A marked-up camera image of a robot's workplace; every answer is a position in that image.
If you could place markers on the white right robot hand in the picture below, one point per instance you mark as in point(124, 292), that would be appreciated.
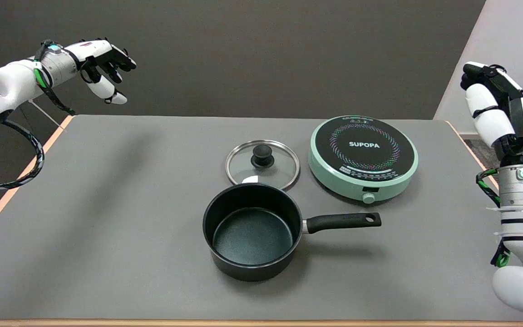
point(488, 113)

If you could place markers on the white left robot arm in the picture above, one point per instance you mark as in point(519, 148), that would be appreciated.
point(12, 86)

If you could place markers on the mint green induction cooker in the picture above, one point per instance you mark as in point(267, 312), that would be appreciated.
point(363, 154)

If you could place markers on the glass lid with black knob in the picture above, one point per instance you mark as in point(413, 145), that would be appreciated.
point(262, 156)

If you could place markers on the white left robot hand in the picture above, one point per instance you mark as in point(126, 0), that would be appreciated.
point(100, 50)

